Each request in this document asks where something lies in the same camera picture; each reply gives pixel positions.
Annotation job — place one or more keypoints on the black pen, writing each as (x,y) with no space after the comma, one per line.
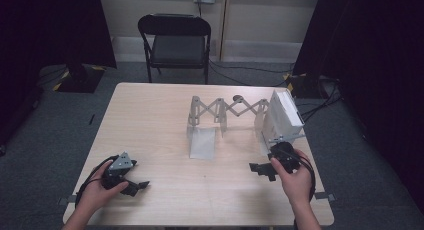
(91,119)

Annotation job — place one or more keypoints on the dark curtain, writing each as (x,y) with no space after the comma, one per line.
(383,56)
(50,23)

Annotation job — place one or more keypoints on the grey table bracket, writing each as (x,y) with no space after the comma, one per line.
(325,196)
(66,200)

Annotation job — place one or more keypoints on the dark round disc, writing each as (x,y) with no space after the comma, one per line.
(238,98)

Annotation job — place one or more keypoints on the person's right hand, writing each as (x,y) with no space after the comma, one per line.
(298,186)

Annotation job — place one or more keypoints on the black stand base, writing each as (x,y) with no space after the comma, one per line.
(306,86)
(80,80)

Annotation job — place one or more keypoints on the white expandable metal book rack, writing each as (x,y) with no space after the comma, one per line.
(203,143)

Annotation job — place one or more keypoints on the person's left hand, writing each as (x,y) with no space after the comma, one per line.
(95,193)

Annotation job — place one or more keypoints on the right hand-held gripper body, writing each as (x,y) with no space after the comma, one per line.
(286,156)

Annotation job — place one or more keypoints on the black folding chair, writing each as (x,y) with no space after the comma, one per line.
(176,50)

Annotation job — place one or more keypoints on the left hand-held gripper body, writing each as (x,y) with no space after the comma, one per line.
(116,171)

